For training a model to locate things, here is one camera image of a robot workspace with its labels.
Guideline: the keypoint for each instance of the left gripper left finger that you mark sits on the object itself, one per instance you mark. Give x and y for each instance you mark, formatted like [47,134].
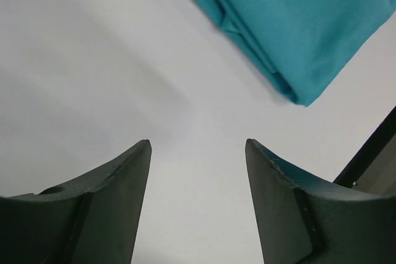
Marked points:
[92,218]

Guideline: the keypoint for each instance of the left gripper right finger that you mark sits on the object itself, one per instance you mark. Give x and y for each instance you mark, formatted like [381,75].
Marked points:
[302,218]

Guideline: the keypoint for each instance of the teal t shirt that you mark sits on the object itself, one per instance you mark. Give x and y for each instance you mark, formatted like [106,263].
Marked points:
[300,46]

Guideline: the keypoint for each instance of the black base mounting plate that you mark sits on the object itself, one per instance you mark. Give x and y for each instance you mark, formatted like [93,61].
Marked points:
[366,155]

